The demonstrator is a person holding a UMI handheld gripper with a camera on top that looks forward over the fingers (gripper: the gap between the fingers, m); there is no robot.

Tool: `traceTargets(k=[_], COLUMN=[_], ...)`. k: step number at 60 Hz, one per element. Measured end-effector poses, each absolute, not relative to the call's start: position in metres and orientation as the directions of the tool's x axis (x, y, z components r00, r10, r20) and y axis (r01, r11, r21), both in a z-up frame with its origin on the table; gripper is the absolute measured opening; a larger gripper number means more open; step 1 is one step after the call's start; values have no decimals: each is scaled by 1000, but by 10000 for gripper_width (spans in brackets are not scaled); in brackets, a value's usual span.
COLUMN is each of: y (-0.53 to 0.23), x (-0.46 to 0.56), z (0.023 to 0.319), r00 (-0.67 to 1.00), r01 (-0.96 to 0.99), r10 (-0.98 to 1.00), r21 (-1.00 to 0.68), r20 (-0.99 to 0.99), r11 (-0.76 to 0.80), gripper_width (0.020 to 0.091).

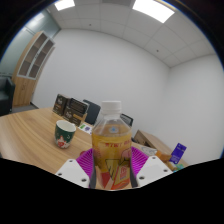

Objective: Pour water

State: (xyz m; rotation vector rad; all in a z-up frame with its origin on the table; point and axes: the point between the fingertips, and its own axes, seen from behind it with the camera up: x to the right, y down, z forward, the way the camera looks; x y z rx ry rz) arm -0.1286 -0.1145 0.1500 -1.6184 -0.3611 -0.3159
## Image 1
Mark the wooden side desk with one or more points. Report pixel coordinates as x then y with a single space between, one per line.
150 139

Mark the dark padded office chair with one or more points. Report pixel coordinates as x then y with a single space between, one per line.
92 111

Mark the flat dark box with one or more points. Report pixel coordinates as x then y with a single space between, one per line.
78 106

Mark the large square ceiling light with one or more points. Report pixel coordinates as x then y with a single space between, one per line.
153 10

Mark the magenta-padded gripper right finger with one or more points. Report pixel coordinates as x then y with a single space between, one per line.
151 170

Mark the wooden shelf cabinet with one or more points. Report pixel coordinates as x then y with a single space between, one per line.
25 86

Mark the green and white mug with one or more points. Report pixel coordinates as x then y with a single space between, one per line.
64 135

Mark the tall dark brown box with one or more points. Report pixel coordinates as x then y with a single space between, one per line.
60 104

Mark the purple standing box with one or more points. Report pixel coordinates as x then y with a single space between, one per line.
177 153

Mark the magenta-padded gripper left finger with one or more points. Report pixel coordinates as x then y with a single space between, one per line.
75 171

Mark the black leather sofa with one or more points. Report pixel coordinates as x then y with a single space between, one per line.
6 96

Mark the yellow tea bottle white cap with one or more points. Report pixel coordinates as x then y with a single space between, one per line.
111 150

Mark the small square ceiling light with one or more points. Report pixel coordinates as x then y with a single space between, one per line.
64 4

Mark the white and green leaflet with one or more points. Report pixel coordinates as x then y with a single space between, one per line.
86 128

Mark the black mesh office chair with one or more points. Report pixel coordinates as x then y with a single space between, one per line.
127 120

